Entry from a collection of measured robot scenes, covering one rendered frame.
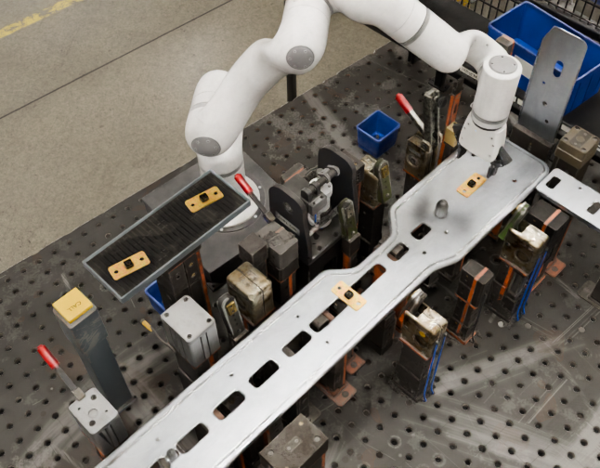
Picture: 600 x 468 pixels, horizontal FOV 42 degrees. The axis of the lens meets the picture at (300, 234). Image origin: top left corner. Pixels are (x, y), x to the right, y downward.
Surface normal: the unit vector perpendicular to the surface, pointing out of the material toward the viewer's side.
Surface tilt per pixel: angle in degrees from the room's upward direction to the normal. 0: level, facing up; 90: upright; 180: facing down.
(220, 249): 4
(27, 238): 0
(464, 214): 0
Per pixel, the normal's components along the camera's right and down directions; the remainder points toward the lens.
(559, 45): -0.70, 0.58
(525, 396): -0.01, -0.60
